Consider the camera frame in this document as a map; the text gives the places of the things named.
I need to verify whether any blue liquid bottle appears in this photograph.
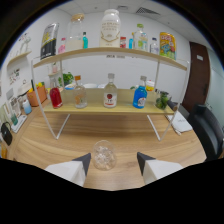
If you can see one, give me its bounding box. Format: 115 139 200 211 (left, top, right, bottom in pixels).
132 75 149 110

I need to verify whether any clear bottle with beige lid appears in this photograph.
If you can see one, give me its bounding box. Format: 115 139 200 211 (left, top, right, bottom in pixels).
65 13 85 52

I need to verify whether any blue and white cup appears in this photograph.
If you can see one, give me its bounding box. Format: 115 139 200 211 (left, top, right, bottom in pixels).
21 98 33 115

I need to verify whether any clear drinking glass with ice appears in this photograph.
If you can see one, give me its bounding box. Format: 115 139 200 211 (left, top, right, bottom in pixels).
92 139 118 172

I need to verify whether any black armchair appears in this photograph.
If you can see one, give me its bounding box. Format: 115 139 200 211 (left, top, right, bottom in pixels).
188 103 224 161

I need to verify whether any two-tier wooden shelf rack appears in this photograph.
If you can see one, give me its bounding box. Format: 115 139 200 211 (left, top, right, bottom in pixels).
30 46 190 142

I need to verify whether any glass jar of limes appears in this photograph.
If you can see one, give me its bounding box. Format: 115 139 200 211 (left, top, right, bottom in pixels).
154 89 172 111

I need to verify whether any white tray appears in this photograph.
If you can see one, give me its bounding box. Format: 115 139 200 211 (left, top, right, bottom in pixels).
10 113 28 134

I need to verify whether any black kettle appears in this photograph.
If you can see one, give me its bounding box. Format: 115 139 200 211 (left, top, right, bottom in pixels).
0 121 14 147

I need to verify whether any red liquid bottle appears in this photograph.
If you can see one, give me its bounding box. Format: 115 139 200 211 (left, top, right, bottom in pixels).
48 79 64 110

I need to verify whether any blue patterned plate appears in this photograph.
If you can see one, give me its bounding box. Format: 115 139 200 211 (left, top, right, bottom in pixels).
64 83 77 91

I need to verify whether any clear bottle with red label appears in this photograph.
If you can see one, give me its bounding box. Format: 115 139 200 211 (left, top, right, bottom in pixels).
103 72 119 109

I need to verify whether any green potted plant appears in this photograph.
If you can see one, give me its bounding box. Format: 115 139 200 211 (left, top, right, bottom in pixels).
58 71 75 88

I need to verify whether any small clear bottle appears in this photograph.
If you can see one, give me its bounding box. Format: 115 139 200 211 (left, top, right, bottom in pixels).
149 37 160 55

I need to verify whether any pink bottle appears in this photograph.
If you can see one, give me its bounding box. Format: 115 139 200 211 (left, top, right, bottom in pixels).
57 37 67 55

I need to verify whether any yellow snack canister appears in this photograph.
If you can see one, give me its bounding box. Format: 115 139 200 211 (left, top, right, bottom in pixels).
159 31 177 61

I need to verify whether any clear bottle with green cap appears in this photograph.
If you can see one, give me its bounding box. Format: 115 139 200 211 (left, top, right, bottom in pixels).
133 23 149 52

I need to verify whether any black and silver snack bag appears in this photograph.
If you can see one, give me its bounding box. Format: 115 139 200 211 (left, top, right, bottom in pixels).
40 22 60 60

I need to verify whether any white figurine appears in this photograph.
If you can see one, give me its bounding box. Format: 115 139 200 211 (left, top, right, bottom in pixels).
19 32 32 54

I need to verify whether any wooden wall shelf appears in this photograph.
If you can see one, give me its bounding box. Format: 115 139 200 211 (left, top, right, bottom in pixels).
7 49 33 68

